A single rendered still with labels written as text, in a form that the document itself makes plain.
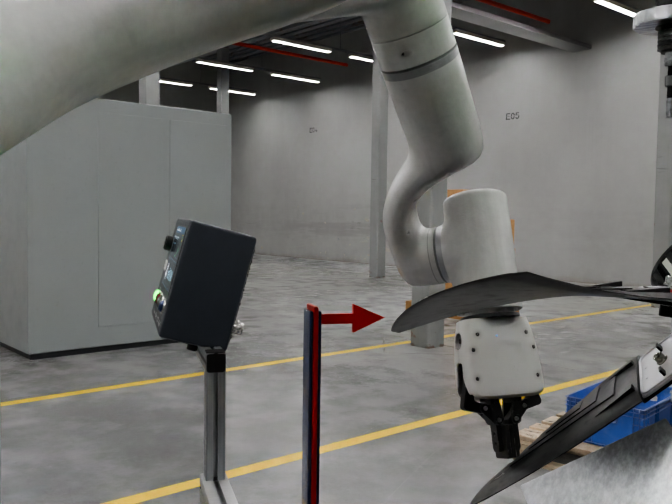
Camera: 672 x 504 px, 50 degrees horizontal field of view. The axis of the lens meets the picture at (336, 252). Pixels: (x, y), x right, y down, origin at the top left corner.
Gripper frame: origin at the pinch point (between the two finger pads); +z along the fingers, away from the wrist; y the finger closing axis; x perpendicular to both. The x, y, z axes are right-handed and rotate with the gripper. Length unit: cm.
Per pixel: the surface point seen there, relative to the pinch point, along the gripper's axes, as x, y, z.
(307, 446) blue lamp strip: -22.8, -30.6, -2.1
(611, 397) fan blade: -13.9, 5.7, -4.1
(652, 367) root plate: -16.7, 9.4, -6.9
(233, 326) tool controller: 33.7, -27.5, -20.3
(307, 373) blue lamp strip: -24.3, -30.6, -7.9
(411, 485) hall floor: 252, 86, 27
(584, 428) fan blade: -13.3, 2.2, -1.1
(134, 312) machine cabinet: 606, -30, -119
